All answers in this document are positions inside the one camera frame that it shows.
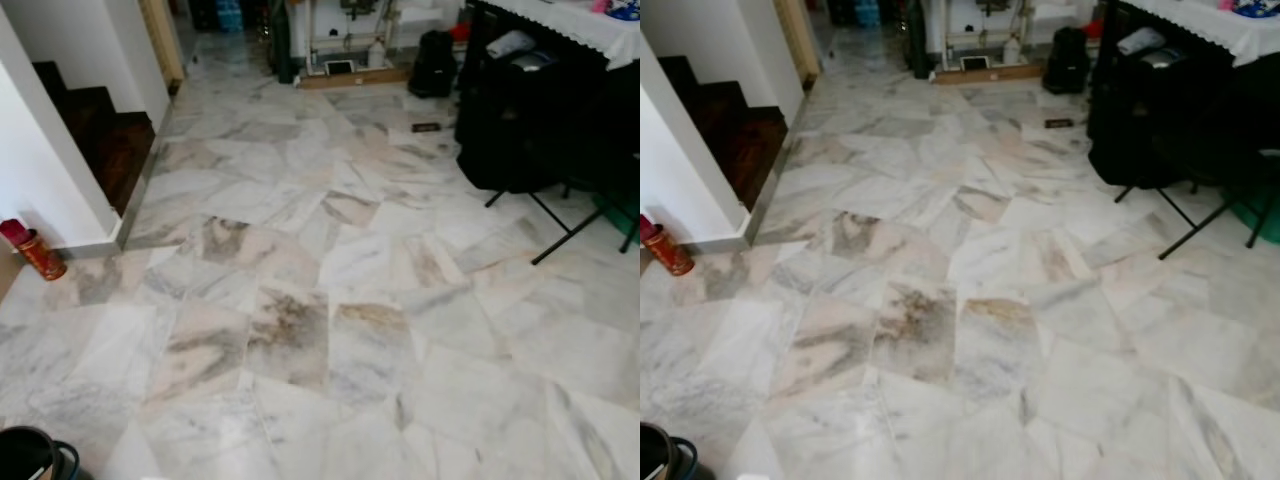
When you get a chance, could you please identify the red cylindrical canister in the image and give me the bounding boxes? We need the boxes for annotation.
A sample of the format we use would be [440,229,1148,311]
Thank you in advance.
[640,214,695,278]
[0,218,68,282]

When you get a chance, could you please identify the green plastic bin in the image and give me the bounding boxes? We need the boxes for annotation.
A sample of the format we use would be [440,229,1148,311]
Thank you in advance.
[590,190,641,239]
[1228,185,1280,247]

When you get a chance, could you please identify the black folding chair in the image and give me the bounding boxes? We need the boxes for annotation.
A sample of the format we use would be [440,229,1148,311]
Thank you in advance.
[485,150,641,266]
[1113,148,1280,261]

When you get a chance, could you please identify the dark wooden stairs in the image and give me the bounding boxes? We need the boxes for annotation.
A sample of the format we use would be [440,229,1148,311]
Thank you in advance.
[32,60,157,217]
[660,55,789,212]

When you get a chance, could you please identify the large black bag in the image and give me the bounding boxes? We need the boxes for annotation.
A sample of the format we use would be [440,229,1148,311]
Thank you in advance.
[455,28,641,196]
[1087,5,1280,191]

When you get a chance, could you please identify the white lace tablecloth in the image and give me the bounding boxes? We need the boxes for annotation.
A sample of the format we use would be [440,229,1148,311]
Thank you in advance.
[1125,0,1280,67]
[488,0,641,69]

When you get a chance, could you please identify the white BitRobot bag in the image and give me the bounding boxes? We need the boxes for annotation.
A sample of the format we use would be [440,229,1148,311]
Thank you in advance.
[1117,26,1168,57]
[486,29,538,60]

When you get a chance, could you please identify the black backpack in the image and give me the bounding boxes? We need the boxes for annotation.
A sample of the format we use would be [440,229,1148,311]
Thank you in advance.
[1042,26,1094,96]
[408,29,460,99]

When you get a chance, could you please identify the wooden plank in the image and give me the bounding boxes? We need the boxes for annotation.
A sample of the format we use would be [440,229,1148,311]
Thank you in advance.
[932,62,1046,87]
[297,66,413,92]

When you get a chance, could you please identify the white metal stand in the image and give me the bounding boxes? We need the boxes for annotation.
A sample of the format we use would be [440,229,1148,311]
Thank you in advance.
[290,0,466,73]
[922,0,1101,71]

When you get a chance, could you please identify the wooden door frame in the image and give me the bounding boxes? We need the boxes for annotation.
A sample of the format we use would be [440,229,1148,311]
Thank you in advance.
[138,0,187,93]
[773,0,823,89]

